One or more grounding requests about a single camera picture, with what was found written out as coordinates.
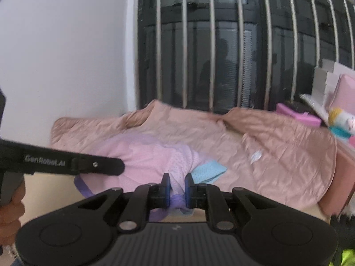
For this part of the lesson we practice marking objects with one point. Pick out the pink quilted jacket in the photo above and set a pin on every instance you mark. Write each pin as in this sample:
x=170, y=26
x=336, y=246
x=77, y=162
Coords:
x=277, y=166

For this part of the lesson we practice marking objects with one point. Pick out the white plush toy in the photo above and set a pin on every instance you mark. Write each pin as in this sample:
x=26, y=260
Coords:
x=342, y=122

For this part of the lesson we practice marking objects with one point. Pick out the yellow-green object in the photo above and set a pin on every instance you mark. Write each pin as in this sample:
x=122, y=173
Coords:
x=346, y=257

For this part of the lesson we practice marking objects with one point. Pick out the dark glass window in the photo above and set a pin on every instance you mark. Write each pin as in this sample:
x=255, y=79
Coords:
x=172, y=61

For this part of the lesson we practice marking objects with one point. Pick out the person's left hand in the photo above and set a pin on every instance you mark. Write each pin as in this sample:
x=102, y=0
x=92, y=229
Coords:
x=11, y=221

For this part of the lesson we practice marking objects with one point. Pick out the metal window railing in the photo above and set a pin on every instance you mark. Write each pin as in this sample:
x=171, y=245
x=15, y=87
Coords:
x=158, y=47

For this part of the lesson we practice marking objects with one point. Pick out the silver patterned packet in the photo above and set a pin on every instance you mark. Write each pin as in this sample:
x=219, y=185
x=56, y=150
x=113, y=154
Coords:
x=313, y=101

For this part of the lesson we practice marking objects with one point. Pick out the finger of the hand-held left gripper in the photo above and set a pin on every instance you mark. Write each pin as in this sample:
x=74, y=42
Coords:
x=105, y=166

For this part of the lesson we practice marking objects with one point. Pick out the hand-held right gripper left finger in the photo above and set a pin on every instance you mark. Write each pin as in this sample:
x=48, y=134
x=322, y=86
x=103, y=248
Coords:
x=166, y=192

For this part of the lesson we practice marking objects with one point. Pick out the stack of white boxes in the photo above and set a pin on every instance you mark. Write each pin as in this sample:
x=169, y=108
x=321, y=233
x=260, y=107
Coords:
x=321, y=80

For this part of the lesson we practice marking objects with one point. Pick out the pink storage cabinet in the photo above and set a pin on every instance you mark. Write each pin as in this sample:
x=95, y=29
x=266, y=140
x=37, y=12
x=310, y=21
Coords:
x=344, y=177

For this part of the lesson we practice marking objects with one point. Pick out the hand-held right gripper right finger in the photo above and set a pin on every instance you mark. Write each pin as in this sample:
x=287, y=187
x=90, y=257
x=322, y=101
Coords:
x=188, y=192

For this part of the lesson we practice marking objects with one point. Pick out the pink blue mesh shirt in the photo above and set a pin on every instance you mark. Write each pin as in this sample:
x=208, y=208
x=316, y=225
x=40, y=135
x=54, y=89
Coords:
x=138, y=155

